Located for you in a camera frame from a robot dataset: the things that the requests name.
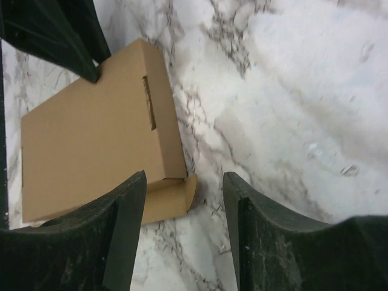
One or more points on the brown cardboard box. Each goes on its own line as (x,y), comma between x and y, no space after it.
(89,138)

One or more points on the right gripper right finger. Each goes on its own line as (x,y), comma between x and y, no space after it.
(275,248)

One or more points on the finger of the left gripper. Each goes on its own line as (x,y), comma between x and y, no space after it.
(66,33)

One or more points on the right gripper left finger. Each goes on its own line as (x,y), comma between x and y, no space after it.
(91,248)

